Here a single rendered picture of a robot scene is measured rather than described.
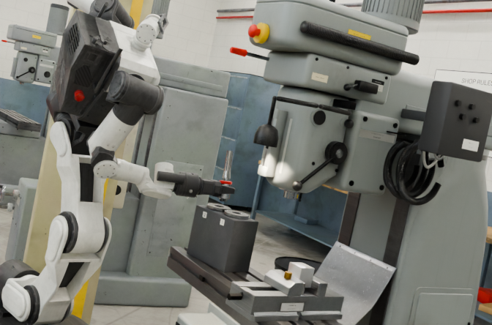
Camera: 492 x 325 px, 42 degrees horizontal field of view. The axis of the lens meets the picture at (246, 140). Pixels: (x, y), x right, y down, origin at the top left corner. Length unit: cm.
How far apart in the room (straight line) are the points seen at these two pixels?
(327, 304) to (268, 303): 23
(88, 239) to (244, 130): 717
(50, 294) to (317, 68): 121
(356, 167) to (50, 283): 113
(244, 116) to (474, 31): 356
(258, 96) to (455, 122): 752
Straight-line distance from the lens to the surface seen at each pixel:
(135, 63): 210
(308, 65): 189
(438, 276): 232
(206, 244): 235
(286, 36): 186
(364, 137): 205
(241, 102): 930
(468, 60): 725
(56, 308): 247
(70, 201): 229
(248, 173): 946
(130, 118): 203
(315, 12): 188
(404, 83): 215
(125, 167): 220
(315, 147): 196
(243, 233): 228
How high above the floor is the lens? 154
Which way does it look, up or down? 3 degrees down
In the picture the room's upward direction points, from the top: 12 degrees clockwise
